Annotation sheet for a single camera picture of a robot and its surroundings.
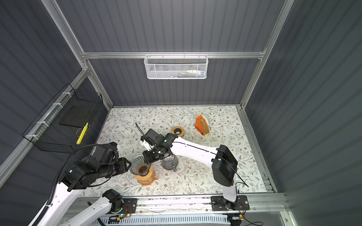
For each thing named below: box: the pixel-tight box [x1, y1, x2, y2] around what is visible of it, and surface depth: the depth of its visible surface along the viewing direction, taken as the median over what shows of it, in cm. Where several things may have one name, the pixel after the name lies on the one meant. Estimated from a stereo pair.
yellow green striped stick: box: [75, 122, 90, 146], surface depth 72 cm
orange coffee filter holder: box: [195, 114, 210, 137], surface depth 102 cm
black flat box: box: [58, 105, 97, 128], surface depth 77 cm
